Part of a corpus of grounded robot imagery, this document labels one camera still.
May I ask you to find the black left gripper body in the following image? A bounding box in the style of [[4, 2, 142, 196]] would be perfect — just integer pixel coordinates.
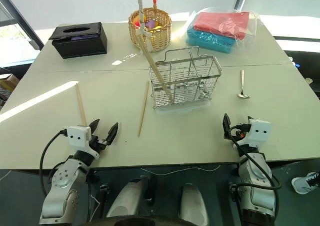
[[88, 135, 109, 159]]

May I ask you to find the wooden chopstick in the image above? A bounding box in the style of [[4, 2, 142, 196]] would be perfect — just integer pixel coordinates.
[[137, 80, 150, 137], [75, 83, 88, 127], [136, 32, 175, 104]]

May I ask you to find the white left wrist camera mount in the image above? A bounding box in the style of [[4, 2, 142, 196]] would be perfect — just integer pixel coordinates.
[[66, 125, 93, 148]]

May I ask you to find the cardboard box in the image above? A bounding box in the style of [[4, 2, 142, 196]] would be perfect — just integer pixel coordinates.
[[0, 73, 20, 104]]

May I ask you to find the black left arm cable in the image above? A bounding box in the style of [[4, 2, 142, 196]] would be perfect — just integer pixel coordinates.
[[39, 129, 69, 197]]

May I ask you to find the blue folded cloth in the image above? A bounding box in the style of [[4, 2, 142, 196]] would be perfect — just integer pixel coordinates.
[[186, 27, 236, 54]]

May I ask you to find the white sneaker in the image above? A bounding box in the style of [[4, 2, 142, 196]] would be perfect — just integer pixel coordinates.
[[291, 170, 320, 195]]

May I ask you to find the dark window frame post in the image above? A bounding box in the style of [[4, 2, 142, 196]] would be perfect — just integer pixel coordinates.
[[0, 0, 45, 52]]

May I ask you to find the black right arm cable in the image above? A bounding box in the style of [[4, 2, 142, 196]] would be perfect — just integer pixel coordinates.
[[228, 125, 283, 190]]

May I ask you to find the wicker basket with handle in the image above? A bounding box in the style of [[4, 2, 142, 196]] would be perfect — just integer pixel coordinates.
[[128, 0, 173, 53]]

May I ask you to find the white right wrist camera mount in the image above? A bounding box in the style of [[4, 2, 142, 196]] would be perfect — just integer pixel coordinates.
[[245, 119, 273, 147]]

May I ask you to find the dark rounded robot torso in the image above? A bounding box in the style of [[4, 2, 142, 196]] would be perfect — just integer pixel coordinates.
[[86, 215, 202, 226]]

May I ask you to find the black tissue box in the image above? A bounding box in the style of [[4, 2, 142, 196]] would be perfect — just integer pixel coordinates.
[[48, 22, 109, 60]]

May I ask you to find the thin white string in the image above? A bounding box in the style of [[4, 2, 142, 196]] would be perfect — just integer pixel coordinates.
[[139, 164, 221, 177]]

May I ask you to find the clear plastic bag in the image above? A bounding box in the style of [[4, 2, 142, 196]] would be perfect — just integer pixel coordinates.
[[185, 7, 261, 55]]

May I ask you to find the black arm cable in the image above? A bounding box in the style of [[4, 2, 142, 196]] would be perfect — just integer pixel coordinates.
[[39, 129, 69, 197], [228, 125, 283, 190]]

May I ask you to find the red folded cloth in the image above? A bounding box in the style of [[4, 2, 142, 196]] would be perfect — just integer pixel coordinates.
[[193, 11, 251, 40]]

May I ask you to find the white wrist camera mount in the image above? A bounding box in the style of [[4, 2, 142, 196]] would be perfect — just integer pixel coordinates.
[[66, 125, 93, 148], [245, 119, 273, 147]]

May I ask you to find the metal wire cutlery rack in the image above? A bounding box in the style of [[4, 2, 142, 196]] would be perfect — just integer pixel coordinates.
[[148, 46, 223, 109]]

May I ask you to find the silver robot leg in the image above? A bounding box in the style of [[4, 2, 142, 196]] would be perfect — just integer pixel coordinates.
[[179, 182, 210, 226], [105, 177, 152, 218]]

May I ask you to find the silver metal spoon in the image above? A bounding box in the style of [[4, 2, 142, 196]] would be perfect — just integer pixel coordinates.
[[236, 69, 251, 100]]

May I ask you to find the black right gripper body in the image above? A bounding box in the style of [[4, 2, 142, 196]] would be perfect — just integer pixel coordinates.
[[224, 123, 251, 143]]

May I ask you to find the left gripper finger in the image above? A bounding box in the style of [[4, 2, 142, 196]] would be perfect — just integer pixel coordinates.
[[89, 119, 101, 137], [104, 122, 119, 146]]

